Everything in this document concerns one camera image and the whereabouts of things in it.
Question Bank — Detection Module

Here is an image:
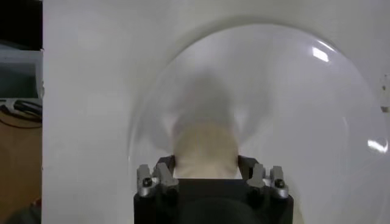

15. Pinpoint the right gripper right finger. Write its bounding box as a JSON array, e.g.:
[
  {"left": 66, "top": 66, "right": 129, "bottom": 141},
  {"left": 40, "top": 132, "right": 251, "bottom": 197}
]
[{"left": 237, "top": 155, "right": 290, "bottom": 199}]

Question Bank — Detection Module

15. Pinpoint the white rectangular table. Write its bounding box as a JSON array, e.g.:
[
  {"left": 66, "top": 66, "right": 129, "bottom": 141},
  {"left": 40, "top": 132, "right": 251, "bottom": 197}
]
[{"left": 41, "top": 0, "right": 390, "bottom": 224}]

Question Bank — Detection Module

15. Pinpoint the white round plate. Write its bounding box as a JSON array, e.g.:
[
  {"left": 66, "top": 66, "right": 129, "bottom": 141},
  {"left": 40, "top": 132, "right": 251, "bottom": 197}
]
[{"left": 127, "top": 23, "right": 390, "bottom": 224}]

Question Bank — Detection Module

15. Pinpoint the white steamed baozi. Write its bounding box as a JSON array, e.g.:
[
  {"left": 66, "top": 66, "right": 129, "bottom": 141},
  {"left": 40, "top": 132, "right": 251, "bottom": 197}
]
[{"left": 172, "top": 121, "right": 240, "bottom": 180}]

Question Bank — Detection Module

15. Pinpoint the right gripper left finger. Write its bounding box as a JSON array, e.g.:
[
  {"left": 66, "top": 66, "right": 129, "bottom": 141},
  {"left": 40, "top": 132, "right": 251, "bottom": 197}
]
[{"left": 136, "top": 155, "right": 180, "bottom": 198}]

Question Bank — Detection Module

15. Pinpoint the grey plastic box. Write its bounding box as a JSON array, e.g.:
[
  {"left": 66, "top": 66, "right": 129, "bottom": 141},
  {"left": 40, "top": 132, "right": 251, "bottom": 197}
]
[{"left": 0, "top": 50, "right": 43, "bottom": 100}]

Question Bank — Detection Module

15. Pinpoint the black cable bundle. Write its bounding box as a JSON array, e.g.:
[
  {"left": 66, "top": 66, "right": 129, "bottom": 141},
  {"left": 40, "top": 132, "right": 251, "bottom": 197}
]
[{"left": 0, "top": 99, "right": 43, "bottom": 129}]

